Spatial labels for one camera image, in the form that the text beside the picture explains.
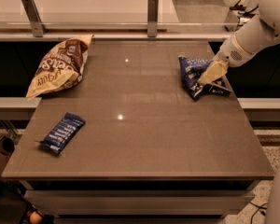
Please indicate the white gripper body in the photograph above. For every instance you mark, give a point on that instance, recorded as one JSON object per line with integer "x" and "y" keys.
{"x": 232, "y": 54}

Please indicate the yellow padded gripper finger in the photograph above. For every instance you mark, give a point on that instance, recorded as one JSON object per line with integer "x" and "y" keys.
{"x": 214, "y": 71}

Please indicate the blue kettle chip bag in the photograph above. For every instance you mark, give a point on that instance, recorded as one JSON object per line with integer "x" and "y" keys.
{"x": 191, "y": 70}

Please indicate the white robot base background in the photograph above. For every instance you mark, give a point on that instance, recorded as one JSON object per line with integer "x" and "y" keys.
{"x": 239, "y": 14}

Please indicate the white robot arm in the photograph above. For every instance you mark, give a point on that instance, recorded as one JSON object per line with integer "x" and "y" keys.
{"x": 261, "y": 32}

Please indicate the brown chip bag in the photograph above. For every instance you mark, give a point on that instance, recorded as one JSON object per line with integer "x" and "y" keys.
{"x": 62, "y": 67}

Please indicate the blue snack bar wrapper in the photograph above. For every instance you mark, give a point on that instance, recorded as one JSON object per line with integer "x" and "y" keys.
{"x": 62, "y": 133}

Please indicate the orange ball under table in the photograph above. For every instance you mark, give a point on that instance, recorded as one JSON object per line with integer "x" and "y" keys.
{"x": 35, "y": 218}

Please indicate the middle metal rail bracket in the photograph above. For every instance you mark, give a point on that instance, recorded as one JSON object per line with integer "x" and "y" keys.
{"x": 152, "y": 17}

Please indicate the metal rail bracket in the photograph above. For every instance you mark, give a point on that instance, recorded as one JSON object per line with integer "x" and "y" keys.
{"x": 37, "y": 27}
{"x": 152, "y": 17}

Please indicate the left metal rail bracket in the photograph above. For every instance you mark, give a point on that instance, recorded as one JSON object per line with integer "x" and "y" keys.
{"x": 37, "y": 27}

